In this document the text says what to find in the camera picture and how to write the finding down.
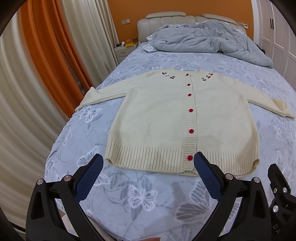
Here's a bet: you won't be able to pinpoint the cream knit cardigan red buttons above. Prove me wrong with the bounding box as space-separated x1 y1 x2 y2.
79 69 295 177

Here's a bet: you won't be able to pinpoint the cream sheer curtain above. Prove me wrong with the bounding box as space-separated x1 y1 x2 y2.
1 1 118 227

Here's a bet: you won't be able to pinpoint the white wardrobe doors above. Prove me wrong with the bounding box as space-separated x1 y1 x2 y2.
251 0 296 89

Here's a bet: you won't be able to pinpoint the white nightstand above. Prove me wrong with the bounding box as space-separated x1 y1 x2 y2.
113 44 138 64

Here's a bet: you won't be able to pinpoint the grey rumpled duvet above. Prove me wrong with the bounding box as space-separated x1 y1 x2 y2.
149 21 273 68

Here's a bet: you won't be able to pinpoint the yellow box on nightstand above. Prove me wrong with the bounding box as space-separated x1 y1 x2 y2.
125 38 138 47

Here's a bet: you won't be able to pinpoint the orange curtain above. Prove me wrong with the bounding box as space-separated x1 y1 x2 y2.
21 1 93 118

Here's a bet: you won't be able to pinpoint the white pillow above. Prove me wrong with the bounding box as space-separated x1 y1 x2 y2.
143 35 158 53

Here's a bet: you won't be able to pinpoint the beige leather headboard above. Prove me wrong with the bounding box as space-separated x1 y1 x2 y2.
137 11 246 43

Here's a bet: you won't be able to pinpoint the wall switch plate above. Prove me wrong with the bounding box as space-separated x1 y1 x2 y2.
121 19 130 25

